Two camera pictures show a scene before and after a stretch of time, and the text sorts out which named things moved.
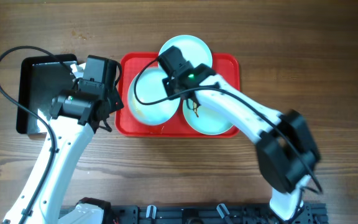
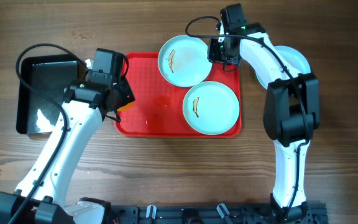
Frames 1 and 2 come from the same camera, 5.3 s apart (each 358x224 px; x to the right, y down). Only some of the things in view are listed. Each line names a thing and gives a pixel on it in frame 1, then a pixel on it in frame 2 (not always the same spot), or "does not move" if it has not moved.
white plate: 148,98 → 298,61
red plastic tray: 133,63 does not move
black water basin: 40,79 does not move
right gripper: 168,83 → 212,56
